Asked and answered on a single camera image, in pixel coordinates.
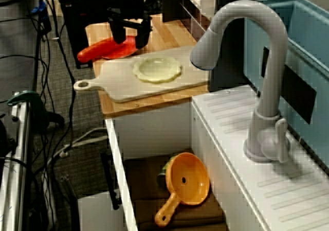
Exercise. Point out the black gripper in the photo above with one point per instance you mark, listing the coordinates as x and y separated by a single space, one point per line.
131 12

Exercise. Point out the red toy sausage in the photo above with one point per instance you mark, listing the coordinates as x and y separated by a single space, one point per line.
97 48

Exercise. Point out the pale yellow scalloped plate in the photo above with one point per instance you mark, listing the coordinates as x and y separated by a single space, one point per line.
156 69

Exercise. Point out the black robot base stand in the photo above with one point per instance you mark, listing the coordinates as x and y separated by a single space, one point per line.
77 22

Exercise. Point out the red round plate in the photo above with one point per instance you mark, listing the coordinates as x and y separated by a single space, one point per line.
126 51

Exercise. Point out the dark tile backsplash panel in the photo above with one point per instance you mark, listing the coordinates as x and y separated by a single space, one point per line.
192 24

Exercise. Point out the blue plug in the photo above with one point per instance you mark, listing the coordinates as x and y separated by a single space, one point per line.
38 8

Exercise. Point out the black metal pole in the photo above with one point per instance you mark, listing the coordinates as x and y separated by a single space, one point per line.
38 61

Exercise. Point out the white toy sink unit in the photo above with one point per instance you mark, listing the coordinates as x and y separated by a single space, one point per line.
226 128

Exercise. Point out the green toy can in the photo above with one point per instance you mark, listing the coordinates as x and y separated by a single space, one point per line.
163 171

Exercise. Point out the grey toy faucet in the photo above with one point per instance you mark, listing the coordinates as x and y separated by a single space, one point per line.
272 61

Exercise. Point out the dark box device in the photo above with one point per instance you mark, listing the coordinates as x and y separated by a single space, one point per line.
5 138

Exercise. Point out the black tape patch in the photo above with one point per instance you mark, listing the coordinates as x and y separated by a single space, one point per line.
295 92

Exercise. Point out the teal plastic bin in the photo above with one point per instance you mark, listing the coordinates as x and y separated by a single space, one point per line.
308 48

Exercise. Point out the dark vertical post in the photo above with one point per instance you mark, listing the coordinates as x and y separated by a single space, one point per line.
226 79

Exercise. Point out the white metal frame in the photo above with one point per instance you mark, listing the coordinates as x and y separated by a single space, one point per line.
20 138

